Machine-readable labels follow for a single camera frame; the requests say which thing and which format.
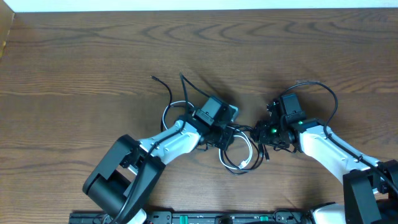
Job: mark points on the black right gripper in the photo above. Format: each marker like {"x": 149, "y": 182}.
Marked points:
{"x": 262, "y": 130}

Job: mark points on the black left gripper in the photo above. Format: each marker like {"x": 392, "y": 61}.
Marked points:
{"x": 227, "y": 144}

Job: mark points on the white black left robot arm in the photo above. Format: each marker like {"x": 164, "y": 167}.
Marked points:
{"x": 123, "y": 180}

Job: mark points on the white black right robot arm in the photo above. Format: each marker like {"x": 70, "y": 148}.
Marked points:
{"x": 369, "y": 185}

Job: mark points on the brown wooden side panel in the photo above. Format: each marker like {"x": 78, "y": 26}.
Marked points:
{"x": 6, "y": 20}

